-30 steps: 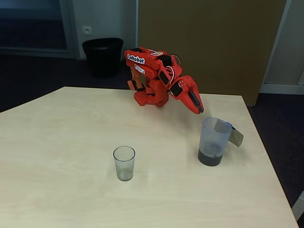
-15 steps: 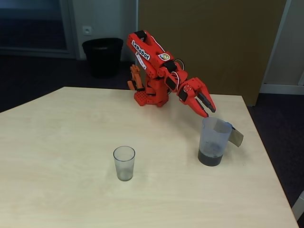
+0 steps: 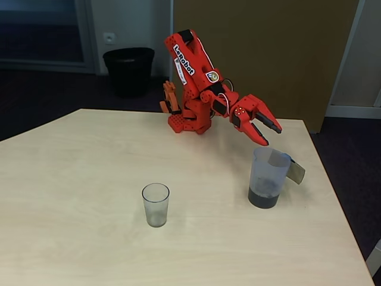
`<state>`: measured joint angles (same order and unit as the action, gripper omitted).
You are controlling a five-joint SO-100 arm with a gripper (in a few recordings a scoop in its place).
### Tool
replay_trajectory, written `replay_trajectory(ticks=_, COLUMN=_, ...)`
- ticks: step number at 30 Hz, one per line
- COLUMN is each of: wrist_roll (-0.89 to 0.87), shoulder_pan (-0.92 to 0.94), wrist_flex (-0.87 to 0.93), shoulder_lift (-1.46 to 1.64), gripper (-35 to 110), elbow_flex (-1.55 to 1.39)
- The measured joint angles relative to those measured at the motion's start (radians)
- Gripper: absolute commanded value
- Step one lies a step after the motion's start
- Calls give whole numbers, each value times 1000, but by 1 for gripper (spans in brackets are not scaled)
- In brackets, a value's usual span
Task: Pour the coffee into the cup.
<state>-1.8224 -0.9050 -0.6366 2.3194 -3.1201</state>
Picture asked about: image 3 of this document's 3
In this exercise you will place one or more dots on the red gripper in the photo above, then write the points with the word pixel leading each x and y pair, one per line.
pixel 248 111

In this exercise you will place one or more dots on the red robot arm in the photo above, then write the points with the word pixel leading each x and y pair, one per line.
pixel 193 65

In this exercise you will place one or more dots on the clear drinking glass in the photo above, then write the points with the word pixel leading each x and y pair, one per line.
pixel 155 211

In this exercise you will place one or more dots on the brown cork board panel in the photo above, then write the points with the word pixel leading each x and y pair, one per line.
pixel 282 44

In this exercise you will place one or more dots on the orange table clamp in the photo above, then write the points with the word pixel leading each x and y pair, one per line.
pixel 171 98

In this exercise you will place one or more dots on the black waste bin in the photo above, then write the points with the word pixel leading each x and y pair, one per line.
pixel 129 74

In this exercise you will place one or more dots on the grey furniture corner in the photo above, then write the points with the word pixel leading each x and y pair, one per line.
pixel 374 262

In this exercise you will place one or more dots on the grey framed glass partition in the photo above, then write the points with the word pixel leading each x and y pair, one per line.
pixel 41 35

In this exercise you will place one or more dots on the white door frame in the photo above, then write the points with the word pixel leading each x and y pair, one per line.
pixel 351 111

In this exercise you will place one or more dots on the white wall socket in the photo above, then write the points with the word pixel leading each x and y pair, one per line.
pixel 109 38

